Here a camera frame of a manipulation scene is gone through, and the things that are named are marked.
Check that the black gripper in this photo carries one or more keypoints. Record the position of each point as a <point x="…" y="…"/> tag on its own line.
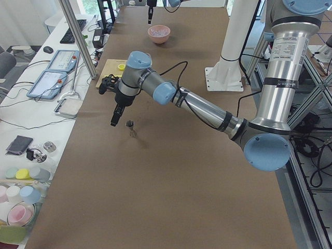
<point x="150" y="12"/>
<point x="123" y="99"/>

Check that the steel jigger cup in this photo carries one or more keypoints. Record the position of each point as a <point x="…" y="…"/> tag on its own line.
<point x="130" y="125"/>

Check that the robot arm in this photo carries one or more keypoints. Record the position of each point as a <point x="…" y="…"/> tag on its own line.
<point x="264" y="140"/>
<point x="175" y="3"/>

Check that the pile of clear ice cubes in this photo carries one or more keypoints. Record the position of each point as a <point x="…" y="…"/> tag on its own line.
<point x="159" y="31"/>

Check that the pink bowl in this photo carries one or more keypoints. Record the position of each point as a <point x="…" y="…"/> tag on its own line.
<point x="159" y="40"/>

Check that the yellow lemon slice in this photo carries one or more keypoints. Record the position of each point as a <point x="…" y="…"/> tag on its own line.
<point x="121" y="67"/>

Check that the bamboo cutting board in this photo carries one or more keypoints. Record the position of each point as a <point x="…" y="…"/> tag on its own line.
<point x="110" y="67"/>

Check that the metal tray with cloth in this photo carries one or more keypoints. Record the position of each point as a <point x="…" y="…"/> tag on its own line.
<point x="68" y="108"/>

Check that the black box with label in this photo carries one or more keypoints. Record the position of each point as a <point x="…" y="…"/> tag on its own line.
<point x="98" y="38"/>

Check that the far blue teach pendant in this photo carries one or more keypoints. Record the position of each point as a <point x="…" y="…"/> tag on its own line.
<point x="63" y="60"/>

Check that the blue teach pendant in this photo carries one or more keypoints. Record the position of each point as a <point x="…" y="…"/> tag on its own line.
<point x="48" y="85"/>
<point x="63" y="60"/>

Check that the near blue teach pendant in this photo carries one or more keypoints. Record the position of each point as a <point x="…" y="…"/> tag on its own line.
<point x="48" y="85"/>

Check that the computer mouse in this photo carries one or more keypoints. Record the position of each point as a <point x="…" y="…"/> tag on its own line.
<point x="48" y="49"/>

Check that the grey plastic cup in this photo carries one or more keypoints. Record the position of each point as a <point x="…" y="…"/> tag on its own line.
<point x="40" y="174"/>

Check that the grey folded cloth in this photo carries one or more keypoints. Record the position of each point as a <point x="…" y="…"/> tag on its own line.
<point x="19" y="145"/>

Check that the yellow plastic cup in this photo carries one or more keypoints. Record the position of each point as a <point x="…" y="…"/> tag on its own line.
<point x="23" y="174"/>

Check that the light blue plastic cup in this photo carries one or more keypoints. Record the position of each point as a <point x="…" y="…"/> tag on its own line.
<point x="30" y="195"/>

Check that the mint green plastic cup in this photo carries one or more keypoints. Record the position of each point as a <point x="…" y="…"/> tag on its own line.
<point x="11" y="173"/>

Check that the white plastic cup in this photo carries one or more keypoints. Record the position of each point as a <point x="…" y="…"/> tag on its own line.
<point x="13" y="194"/>

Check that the pink plastic cup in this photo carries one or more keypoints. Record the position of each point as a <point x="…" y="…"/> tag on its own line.
<point x="20" y="215"/>

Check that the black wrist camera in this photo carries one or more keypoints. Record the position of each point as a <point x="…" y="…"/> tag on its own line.
<point x="109" y="83"/>

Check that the aluminium frame post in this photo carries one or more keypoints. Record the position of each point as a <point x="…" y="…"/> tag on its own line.
<point x="79" y="39"/>

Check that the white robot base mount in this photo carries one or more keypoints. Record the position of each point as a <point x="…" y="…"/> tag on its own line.
<point x="226" y="73"/>

